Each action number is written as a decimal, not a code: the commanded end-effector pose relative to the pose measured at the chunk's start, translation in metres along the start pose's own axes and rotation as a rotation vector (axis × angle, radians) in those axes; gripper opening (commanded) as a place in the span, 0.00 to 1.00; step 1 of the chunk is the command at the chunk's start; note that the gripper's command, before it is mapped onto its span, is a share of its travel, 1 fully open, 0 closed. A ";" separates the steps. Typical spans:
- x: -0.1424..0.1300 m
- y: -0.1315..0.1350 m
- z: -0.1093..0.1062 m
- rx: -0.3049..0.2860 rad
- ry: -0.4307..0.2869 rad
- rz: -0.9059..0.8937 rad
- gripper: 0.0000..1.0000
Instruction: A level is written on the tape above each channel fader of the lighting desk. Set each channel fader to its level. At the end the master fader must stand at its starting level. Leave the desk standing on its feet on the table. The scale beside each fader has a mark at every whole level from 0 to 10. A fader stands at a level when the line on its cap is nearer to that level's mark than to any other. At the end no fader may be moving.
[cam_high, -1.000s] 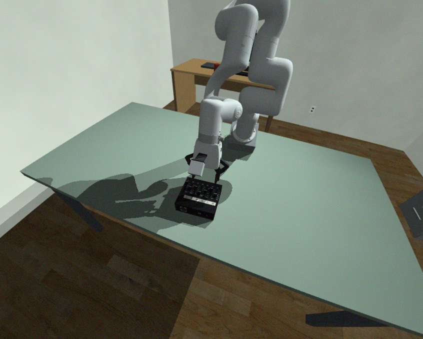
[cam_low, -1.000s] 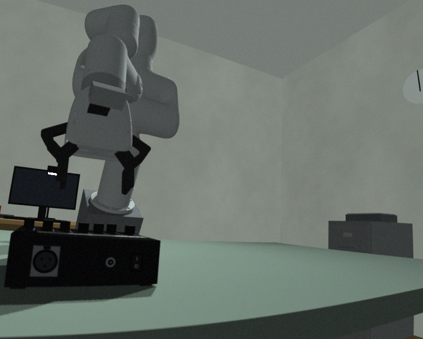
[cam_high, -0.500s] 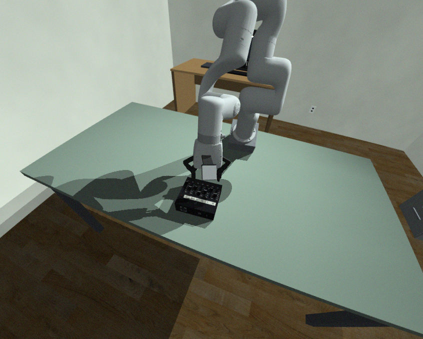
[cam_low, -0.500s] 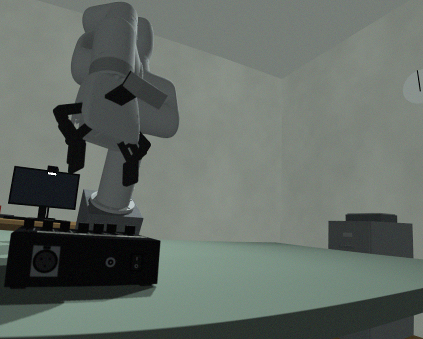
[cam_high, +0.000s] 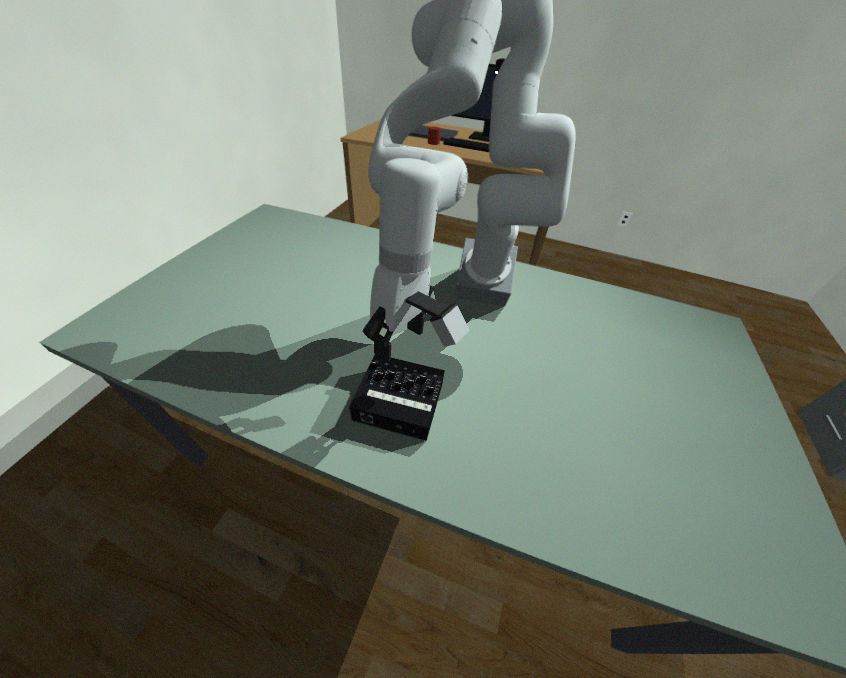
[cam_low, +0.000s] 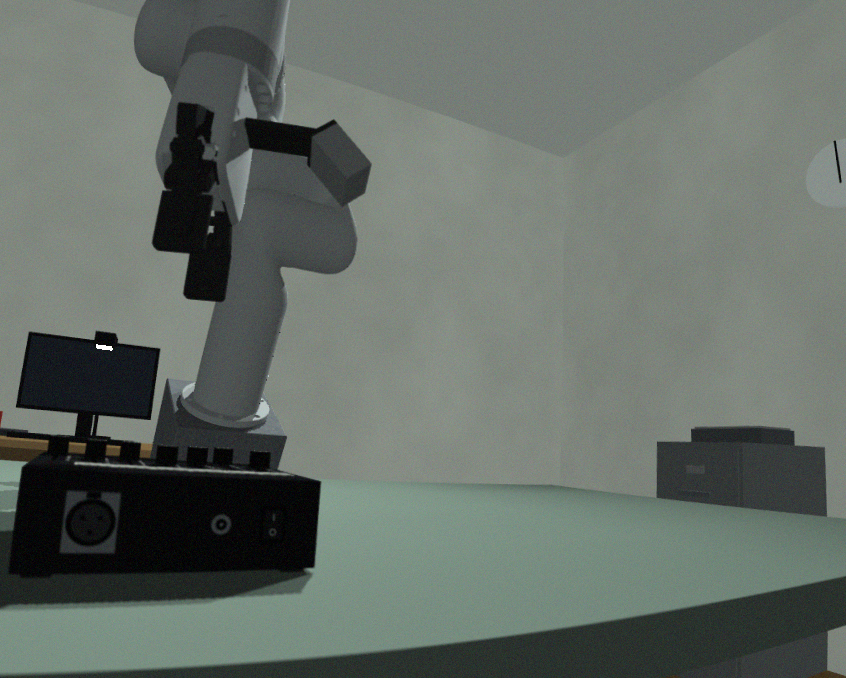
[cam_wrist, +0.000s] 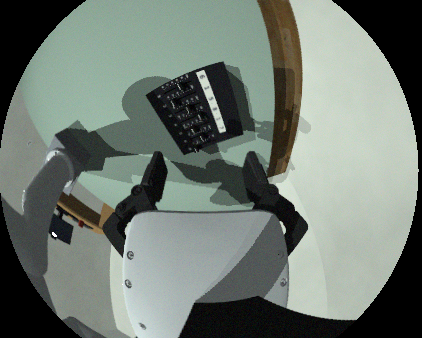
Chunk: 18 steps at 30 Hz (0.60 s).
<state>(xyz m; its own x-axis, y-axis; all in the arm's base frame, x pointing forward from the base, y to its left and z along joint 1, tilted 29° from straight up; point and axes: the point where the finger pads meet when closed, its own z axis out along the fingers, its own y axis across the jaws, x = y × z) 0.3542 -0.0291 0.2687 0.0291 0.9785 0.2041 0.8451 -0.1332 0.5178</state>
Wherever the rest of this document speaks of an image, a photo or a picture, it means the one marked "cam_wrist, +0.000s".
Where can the black lighting desk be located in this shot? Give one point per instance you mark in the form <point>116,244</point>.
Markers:
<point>205,92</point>

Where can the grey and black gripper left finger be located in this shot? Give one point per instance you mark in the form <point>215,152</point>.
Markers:
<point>143,197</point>

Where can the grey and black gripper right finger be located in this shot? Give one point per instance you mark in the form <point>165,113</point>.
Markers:
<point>266,196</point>

